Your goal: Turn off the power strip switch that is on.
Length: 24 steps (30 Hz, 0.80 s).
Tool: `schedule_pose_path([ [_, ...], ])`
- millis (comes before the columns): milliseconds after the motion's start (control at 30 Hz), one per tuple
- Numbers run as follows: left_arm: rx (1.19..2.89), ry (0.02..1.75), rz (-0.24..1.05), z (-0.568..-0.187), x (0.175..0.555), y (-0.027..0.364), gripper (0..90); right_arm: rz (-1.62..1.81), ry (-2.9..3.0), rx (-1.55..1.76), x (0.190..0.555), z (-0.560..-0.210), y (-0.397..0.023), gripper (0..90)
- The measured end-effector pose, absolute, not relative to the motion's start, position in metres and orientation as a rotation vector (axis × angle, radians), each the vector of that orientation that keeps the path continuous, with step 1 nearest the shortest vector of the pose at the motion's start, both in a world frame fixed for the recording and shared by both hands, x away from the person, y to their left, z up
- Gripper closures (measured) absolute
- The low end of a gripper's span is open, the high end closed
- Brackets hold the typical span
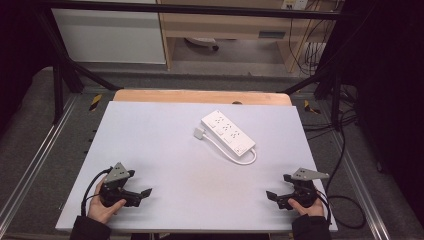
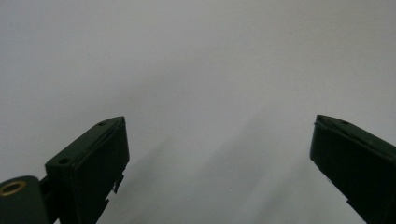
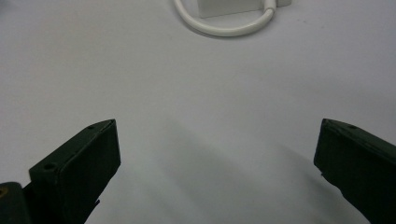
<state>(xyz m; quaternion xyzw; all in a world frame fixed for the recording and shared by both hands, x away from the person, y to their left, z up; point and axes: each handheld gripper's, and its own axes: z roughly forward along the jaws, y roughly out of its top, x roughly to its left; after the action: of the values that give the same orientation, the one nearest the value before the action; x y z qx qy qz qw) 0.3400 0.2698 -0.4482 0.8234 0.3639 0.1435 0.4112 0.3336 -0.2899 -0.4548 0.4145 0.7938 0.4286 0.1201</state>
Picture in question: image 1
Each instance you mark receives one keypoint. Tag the wooden shelf unit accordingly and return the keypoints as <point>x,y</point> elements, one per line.
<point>226,26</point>

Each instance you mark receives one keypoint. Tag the person's left hand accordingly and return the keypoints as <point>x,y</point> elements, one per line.
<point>101,210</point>

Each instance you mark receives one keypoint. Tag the black metal frame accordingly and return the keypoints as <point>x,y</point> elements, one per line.
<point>200,10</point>

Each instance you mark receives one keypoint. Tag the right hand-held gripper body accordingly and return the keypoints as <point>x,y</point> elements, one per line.
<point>305,190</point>

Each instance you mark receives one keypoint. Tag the person's right hand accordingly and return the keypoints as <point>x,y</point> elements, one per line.
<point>310,210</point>

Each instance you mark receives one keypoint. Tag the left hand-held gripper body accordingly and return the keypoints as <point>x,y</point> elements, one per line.
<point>115,191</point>

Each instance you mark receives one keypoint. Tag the aluminium floor rail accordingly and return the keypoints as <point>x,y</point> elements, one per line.
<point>358,181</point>
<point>36,156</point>

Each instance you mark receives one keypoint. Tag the white wall outlet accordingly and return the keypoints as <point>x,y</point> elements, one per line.
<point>295,4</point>

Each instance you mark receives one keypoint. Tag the white cabinet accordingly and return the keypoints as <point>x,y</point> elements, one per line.
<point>106,36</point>

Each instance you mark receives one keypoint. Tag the white power plug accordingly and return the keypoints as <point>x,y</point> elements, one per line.
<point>199,133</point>

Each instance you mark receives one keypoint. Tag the office chair base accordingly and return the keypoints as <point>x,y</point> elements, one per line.
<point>203,41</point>

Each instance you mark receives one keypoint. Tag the yellow black tape strip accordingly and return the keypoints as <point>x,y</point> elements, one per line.
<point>95,102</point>
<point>311,107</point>

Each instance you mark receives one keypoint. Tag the wooden table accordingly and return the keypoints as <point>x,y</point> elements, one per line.
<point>186,96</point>

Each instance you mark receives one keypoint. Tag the white power strip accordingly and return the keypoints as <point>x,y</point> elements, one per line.
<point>228,132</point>

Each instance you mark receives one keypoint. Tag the white table cover board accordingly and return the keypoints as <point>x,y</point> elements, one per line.
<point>173,156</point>

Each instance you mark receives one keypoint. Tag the black curtain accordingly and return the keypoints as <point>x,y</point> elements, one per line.
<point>20,60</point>
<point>390,100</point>

